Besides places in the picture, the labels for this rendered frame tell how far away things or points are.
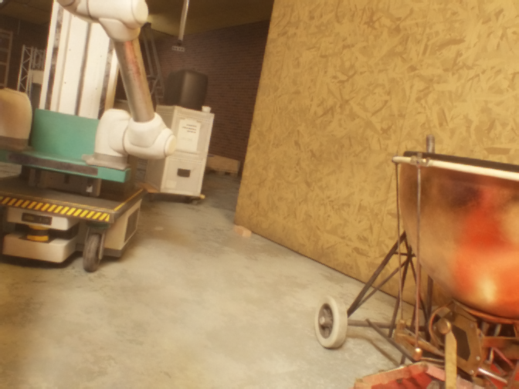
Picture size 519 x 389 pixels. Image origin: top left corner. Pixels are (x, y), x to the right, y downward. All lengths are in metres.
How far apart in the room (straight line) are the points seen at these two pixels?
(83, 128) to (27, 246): 0.62
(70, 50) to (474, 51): 2.09
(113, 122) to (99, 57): 0.43
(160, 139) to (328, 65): 1.70
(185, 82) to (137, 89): 2.50
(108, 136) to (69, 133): 0.28
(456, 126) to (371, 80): 0.69
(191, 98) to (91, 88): 2.10
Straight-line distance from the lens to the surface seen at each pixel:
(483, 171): 1.23
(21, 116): 2.34
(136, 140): 2.08
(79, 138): 2.39
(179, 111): 4.33
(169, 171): 4.35
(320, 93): 3.37
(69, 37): 2.53
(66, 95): 2.50
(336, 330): 1.81
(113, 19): 1.83
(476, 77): 2.71
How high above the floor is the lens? 0.74
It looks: 5 degrees down
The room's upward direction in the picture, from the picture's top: 11 degrees clockwise
